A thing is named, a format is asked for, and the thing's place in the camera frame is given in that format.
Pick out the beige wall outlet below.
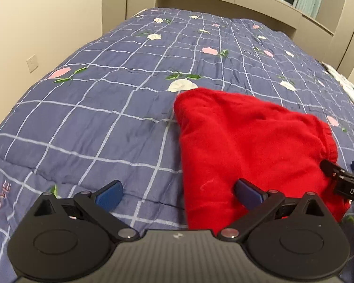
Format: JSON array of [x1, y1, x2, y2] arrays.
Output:
[[25, 54, 39, 74]]

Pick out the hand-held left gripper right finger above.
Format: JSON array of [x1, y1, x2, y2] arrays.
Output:
[[218, 178, 325, 240]]

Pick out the red pants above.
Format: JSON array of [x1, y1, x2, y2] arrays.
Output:
[[173, 87, 351, 231]]

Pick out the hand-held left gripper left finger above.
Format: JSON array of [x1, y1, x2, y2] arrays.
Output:
[[32, 179, 139, 240]]

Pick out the blue checked floral blanket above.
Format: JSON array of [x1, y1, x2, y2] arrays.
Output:
[[0, 7, 354, 283]]

